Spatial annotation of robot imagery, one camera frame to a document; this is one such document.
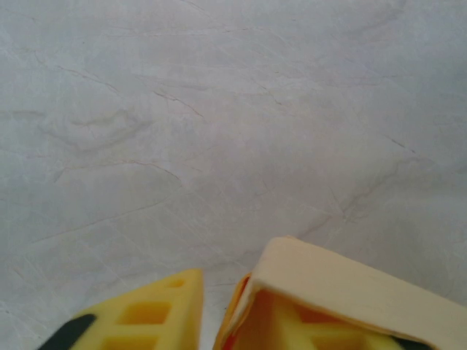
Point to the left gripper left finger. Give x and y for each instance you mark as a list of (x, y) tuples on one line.
[(146, 317)]

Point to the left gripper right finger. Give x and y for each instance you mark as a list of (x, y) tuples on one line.
[(321, 339)]

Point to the orange paper box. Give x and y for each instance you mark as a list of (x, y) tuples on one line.
[(328, 277)]

